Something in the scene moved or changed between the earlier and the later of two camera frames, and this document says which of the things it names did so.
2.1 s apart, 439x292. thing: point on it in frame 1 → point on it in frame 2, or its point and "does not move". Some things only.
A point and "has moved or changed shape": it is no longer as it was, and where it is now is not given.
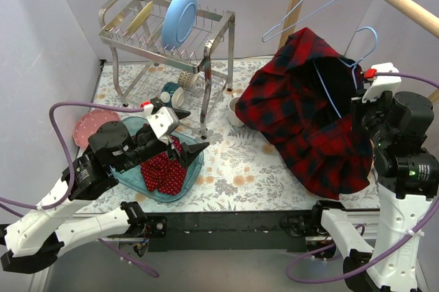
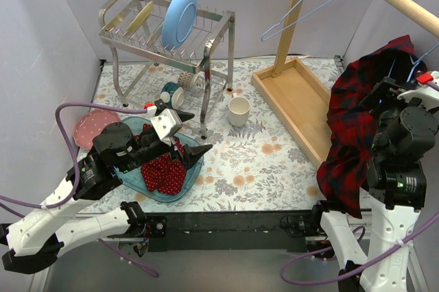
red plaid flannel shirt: (302, 105) has moved or changed shape
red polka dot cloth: (162, 173) does not move
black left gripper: (173, 136) does not move
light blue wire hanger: (352, 66) → (414, 63)
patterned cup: (184, 79) does not move
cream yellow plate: (141, 18) does not move
